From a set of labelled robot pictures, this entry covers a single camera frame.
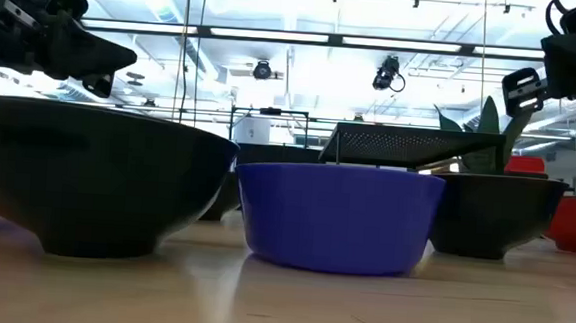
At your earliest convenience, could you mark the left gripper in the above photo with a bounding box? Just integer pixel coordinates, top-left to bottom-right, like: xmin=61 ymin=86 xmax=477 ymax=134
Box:
xmin=0 ymin=0 xmax=142 ymax=101

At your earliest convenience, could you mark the blue plastic bowl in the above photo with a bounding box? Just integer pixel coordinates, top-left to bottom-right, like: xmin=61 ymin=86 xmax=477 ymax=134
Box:
xmin=229 ymin=158 xmax=448 ymax=282

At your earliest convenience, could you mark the green snake plant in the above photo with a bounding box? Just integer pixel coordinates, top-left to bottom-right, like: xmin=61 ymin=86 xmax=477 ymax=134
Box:
xmin=429 ymin=92 xmax=536 ymax=178

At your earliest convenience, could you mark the red background object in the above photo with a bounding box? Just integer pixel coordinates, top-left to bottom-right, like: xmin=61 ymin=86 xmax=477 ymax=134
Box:
xmin=504 ymin=154 xmax=549 ymax=177

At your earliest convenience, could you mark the large black bowl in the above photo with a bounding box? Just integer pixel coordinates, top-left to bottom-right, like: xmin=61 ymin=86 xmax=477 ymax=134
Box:
xmin=0 ymin=95 xmax=243 ymax=268

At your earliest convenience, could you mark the black mesh metal rack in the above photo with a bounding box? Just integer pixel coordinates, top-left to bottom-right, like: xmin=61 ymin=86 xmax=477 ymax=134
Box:
xmin=317 ymin=120 xmax=509 ymax=177

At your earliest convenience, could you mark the round black ceiling spotlight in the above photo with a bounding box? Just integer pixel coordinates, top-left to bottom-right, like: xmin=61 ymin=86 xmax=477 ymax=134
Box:
xmin=251 ymin=58 xmax=274 ymax=82

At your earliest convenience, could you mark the white background cylinder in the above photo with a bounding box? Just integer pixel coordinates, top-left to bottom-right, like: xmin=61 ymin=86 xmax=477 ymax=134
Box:
xmin=232 ymin=115 xmax=273 ymax=146

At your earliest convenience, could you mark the black background panel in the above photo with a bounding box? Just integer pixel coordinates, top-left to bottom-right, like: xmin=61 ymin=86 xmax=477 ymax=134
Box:
xmin=236 ymin=141 xmax=323 ymax=171

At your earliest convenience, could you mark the black overhead camera with cable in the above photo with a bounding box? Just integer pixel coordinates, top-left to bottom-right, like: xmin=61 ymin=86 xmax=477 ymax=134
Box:
xmin=370 ymin=54 xmax=409 ymax=95

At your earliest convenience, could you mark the black background metal frame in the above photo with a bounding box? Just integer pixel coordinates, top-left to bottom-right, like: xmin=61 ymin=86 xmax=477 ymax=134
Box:
xmin=227 ymin=104 xmax=312 ymax=150

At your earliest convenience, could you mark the black overhead frame bar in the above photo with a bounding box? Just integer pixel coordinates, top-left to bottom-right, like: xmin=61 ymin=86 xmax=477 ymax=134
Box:
xmin=80 ymin=16 xmax=547 ymax=61

